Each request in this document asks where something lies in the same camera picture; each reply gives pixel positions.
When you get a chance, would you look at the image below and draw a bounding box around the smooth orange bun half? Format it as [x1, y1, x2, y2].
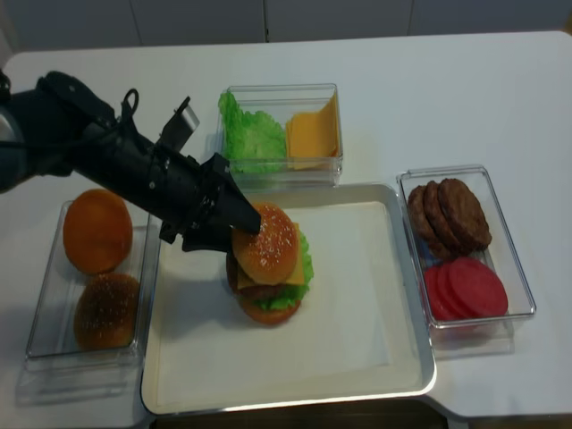
[63, 189, 133, 275]

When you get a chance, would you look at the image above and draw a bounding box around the left tomato slice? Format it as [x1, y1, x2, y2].
[424, 266, 452, 321]

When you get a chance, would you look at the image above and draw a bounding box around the bottom bun on tray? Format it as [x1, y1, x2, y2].
[236, 291, 302, 326]

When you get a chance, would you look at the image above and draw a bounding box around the clear bun container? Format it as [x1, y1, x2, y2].
[17, 202, 160, 403]

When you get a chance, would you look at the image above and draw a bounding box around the middle tomato slice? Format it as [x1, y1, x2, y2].
[437, 263, 471, 320]

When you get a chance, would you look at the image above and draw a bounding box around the clear patty tomato container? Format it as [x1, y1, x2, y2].
[397, 165, 536, 349]

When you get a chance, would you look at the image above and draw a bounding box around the middle brown patty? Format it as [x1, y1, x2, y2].
[424, 181, 470, 256]

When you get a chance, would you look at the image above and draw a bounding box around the sesame top bun front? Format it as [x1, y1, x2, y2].
[73, 273, 139, 351]

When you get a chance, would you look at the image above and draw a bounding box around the stack of cheese slices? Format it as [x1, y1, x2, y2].
[285, 95, 340, 170]

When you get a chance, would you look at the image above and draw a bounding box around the left brown patty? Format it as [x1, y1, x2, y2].
[408, 185, 450, 260]

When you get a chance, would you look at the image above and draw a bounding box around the right brown patty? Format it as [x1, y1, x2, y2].
[438, 178, 492, 251]

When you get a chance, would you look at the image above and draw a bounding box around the lettuce leaf on burger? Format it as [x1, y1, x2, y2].
[252, 225, 315, 313]

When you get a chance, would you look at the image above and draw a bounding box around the right tomato slice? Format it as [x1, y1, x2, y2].
[449, 257, 509, 318]

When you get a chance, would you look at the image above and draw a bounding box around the clear lettuce cheese container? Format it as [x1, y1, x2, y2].
[216, 83, 343, 191]

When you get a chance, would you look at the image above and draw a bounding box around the burger patty on tray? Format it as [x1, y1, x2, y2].
[226, 254, 287, 300]

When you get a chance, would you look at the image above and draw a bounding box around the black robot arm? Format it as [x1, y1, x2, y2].
[1, 71, 261, 253]

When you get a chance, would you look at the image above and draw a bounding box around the tomato slice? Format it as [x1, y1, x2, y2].
[437, 263, 471, 320]
[449, 257, 509, 318]
[424, 266, 452, 321]

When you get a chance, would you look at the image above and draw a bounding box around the sesame bun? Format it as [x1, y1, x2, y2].
[231, 202, 299, 285]
[73, 273, 139, 351]

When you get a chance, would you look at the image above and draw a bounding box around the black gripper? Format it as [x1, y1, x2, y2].
[133, 149, 261, 253]

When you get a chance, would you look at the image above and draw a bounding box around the white metal tray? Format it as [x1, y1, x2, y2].
[140, 184, 436, 416]

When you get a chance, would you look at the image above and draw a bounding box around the cheese slice on burger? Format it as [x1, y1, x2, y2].
[232, 223, 305, 288]

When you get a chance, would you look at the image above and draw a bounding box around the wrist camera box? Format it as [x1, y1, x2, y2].
[156, 96, 200, 152]

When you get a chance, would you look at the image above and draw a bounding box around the white paper liner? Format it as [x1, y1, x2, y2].
[159, 202, 395, 403]

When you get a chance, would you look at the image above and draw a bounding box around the green lettuce pile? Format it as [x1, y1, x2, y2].
[218, 90, 287, 173]

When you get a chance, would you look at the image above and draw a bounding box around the brown patty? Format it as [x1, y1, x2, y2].
[408, 185, 450, 260]
[424, 181, 470, 256]
[438, 178, 492, 251]

